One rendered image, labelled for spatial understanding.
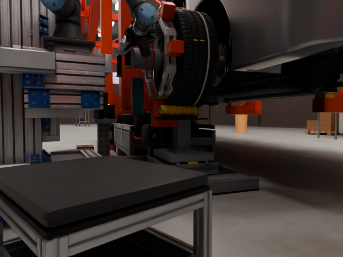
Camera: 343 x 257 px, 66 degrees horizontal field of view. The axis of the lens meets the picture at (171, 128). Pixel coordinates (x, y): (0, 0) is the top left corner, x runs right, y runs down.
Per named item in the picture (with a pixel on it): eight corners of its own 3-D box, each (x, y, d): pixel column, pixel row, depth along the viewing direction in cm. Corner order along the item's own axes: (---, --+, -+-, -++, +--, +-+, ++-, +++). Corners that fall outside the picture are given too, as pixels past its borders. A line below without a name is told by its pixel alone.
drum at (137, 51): (166, 69, 174) (166, 47, 173) (133, 67, 167) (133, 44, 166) (160, 72, 187) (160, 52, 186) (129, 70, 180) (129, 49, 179)
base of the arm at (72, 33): (51, 37, 120) (51, 16, 119) (51, 46, 133) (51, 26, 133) (86, 42, 126) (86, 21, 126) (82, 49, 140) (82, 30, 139)
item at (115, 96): (146, 113, 423) (146, 92, 422) (113, 113, 406) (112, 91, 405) (143, 114, 439) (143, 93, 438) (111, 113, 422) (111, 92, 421)
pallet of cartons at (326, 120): (302, 134, 743) (302, 111, 741) (328, 133, 788) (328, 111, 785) (328, 135, 673) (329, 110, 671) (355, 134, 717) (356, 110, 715)
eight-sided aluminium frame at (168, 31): (176, 97, 155) (176, 3, 153) (166, 97, 153) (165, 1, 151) (152, 102, 207) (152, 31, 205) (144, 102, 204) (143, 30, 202)
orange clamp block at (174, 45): (178, 56, 155) (184, 53, 147) (165, 55, 152) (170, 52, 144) (178, 44, 155) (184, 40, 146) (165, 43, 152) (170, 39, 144)
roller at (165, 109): (200, 114, 174) (200, 105, 174) (157, 113, 165) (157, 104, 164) (197, 114, 180) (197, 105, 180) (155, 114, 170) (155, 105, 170)
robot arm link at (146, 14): (150, -2, 112) (161, 16, 113) (144, 12, 123) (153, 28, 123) (135, 3, 109) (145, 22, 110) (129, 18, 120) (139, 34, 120)
